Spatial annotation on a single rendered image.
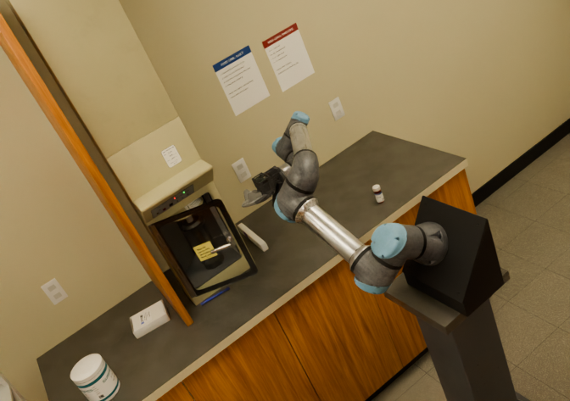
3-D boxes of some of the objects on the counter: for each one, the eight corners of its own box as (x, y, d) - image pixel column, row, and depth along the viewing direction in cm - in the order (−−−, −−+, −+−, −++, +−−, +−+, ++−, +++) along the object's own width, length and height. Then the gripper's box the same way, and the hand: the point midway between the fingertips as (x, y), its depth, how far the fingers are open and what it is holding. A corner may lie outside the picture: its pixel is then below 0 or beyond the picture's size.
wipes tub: (86, 393, 235) (66, 368, 228) (115, 372, 239) (97, 348, 232) (94, 412, 224) (73, 387, 217) (124, 390, 228) (104, 364, 221)
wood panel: (151, 280, 287) (-25, 7, 220) (157, 276, 287) (-17, 2, 221) (187, 326, 246) (-14, 8, 180) (193, 322, 247) (-6, 3, 181)
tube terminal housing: (176, 283, 277) (90, 145, 240) (231, 244, 286) (159, 106, 250) (195, 306, 256) (105, 159, 219) (255, 263, 266) (179, 115, 229)
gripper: (271, 164, 248) (231, 191, 241) (282, 169, 240) (241, 197, 234) (279, 180, 252) (239, 207, 245) (290, 186, 244) (249, 214, 238)
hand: (245, 206), depth 241 cm, fingers closed
